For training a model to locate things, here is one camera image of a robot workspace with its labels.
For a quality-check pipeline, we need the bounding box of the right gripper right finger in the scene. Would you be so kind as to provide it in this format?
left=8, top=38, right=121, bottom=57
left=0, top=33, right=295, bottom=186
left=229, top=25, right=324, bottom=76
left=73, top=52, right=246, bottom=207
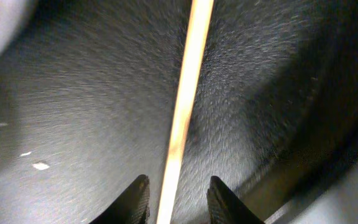
left=207, top=175, right=265, bottom=224

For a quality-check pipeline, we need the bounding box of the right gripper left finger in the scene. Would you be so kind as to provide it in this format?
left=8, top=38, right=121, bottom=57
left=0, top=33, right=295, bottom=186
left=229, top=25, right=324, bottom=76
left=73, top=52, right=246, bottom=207
left=90, top=174, right=150, bottom=224

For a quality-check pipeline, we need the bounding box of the wooden chopstick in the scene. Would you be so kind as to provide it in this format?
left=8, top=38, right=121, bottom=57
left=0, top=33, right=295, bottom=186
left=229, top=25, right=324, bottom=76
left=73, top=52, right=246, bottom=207
left=156, top=0, right=214, bottom=224

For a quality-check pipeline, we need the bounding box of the round black tray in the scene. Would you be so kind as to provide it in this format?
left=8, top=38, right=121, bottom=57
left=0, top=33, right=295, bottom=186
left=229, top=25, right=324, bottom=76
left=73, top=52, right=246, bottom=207
left=0, top=0, right=358, bottom=223

